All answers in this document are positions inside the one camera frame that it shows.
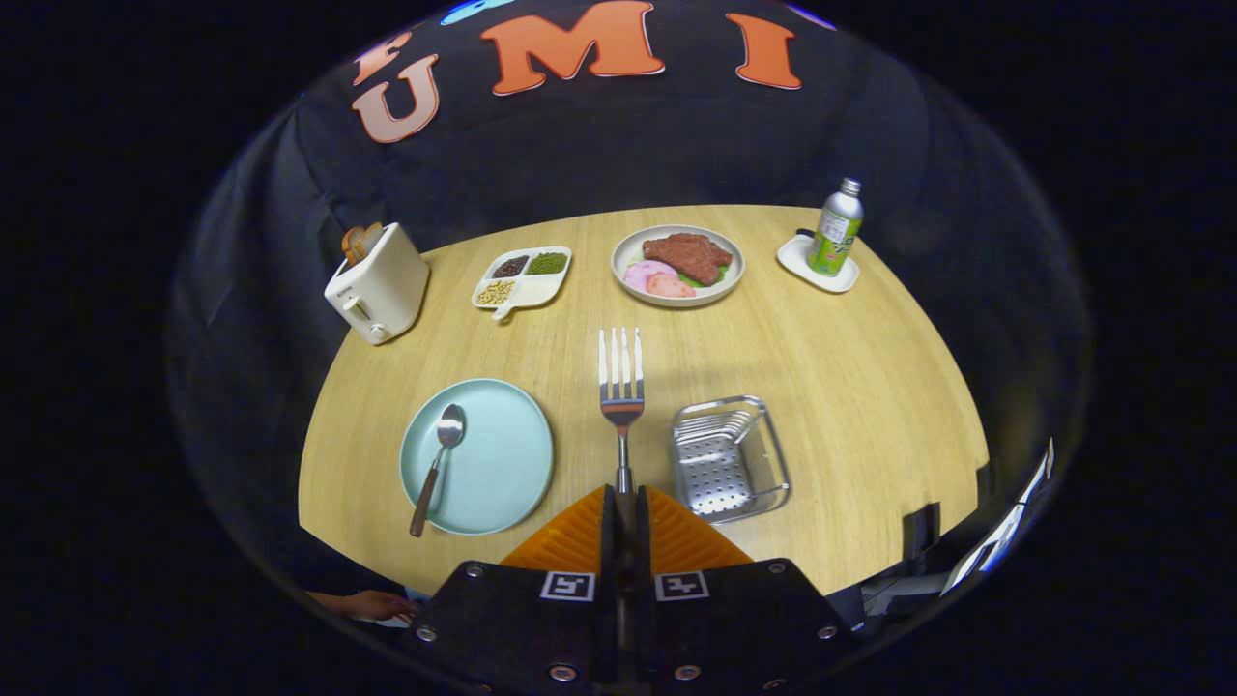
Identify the yellow soybeans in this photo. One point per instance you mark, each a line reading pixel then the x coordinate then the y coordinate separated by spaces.
pixel 494 293

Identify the green beans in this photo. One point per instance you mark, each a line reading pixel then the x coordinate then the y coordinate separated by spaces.
pixel 547 263

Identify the small white saucer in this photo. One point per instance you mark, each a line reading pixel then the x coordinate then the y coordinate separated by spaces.
pixel 794 259

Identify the silver bottle with green label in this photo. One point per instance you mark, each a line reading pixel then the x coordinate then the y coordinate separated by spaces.
pixel 836 232

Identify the light blue plate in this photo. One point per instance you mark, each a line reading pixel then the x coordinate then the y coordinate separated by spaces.
pixel 503 464

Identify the white toaster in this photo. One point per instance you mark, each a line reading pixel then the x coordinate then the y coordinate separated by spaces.
pixel 382 285

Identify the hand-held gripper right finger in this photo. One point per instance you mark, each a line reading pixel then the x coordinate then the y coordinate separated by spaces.
pixel 734 619

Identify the reddish pink ham slice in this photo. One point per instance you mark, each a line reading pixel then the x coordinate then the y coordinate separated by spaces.
pixel 669 285

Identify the green lettuce leaf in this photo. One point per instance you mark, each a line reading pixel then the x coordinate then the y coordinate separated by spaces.
pixel 688 280

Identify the brown toast slices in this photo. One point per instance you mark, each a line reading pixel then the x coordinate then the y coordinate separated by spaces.
pixel 358 242

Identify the pale pink ham slice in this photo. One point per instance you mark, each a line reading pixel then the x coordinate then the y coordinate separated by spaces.
pixel 640 274

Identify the dark beans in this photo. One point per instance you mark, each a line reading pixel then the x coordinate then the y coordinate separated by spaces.
pixel 510 266

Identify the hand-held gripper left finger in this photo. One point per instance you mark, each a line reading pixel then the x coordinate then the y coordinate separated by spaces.
pixel 522 619

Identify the white round plate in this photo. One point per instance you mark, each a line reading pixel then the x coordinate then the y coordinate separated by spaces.
pixel 626 253

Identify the brown steak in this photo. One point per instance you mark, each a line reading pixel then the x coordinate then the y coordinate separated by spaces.
pixel 688 255

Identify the white divided dish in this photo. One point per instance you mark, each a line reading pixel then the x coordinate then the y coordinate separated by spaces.
pixel 541 288

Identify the metal drainer basket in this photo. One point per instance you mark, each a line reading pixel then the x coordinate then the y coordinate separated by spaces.
pixel 715 474

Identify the metal fork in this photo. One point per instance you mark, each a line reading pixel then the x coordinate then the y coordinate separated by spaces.
pixel 621 396

